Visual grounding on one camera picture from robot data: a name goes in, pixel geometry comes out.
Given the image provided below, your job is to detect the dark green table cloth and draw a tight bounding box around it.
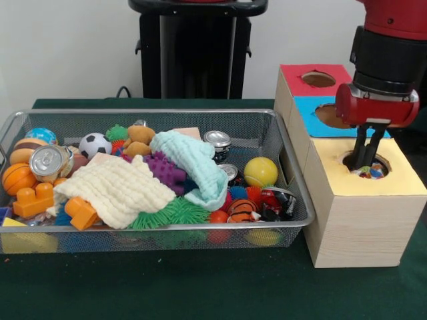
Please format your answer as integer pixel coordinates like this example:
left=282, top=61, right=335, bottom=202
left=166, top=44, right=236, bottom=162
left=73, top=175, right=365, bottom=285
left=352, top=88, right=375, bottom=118
left=0, top=98, right=427, bottom=320

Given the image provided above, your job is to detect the purple spiky toy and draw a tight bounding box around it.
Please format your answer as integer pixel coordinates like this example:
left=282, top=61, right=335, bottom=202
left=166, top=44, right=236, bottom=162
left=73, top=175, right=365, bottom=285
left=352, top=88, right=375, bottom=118
left=143, top=151, right=187, bottom=196

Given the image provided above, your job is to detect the yellow ball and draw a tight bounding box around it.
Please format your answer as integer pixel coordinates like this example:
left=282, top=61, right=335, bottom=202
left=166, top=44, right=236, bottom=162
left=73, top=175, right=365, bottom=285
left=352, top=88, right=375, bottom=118
left=244, top=157, right=279, bottom=187

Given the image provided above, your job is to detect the light blue knitted cloth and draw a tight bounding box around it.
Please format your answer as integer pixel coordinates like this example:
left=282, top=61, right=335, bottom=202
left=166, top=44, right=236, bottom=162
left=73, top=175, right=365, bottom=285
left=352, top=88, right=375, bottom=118
left=149, top=129, right=230, bottom=211

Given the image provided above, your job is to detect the wooden box with three holes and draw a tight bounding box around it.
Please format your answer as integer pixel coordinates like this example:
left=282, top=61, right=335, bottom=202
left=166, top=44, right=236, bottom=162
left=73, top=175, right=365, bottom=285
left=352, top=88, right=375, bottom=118
left=273, top=63, right=427, bottom=269

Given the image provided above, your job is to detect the cream knitted cloth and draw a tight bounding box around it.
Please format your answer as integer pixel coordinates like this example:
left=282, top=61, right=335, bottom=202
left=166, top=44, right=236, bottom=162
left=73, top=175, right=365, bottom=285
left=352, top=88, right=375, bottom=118
left=53, top=155, right=177, bottom=230

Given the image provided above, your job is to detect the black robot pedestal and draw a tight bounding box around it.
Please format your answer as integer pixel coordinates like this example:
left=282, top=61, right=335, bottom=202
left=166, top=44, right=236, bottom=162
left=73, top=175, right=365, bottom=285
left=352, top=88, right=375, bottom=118
left=128, top=0, right=270, bottom=99

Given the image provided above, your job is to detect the brown plush toy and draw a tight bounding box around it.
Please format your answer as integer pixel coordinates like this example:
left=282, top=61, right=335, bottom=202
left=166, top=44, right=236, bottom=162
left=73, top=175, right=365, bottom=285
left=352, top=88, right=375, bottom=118
left=122, top=125, right=157, bottom=157

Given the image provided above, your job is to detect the silver mesh bin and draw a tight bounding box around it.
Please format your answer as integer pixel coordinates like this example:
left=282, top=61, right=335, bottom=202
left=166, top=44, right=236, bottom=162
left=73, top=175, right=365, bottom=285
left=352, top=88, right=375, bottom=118
left=0, top=108, right=316, bottom=255

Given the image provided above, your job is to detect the small soccer ball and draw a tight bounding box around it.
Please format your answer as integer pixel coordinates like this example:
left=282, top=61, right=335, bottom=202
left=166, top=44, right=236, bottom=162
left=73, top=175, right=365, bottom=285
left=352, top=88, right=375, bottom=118
left=78, top=133, right=113, bottom=159

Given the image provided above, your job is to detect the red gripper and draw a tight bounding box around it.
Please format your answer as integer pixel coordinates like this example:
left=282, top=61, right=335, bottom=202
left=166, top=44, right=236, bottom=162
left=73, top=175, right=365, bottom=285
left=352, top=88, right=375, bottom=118
left=335, top=83, right=420, bottom=171

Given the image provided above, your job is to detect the orange plastic building block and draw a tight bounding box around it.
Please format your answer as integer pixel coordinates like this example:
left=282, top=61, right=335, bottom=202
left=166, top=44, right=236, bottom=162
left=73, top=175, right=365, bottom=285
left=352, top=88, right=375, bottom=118
left=64, top=196, right=100, bottom=231

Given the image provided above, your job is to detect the silver drink can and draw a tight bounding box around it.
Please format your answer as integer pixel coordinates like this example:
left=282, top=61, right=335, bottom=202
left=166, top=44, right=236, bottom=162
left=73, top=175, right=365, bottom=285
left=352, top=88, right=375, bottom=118
left=29, top=145, right=75, bottom=184

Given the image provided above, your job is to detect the long orange building block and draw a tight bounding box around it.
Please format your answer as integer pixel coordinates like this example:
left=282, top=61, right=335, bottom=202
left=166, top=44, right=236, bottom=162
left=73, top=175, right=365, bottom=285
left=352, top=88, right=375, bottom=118
left=12, top=178, right=67, bottom=219

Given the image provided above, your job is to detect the large green spiky ball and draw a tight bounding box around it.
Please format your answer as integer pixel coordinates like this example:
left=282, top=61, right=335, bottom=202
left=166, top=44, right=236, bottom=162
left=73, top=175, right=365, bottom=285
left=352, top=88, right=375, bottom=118
left=129, top=199, right=179, bottom=231

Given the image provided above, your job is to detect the orange toy basketball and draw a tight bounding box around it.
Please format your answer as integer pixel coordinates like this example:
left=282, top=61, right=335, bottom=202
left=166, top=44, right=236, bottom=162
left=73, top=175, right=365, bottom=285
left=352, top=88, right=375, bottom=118
left=1, top=162, right=39, bottom=197

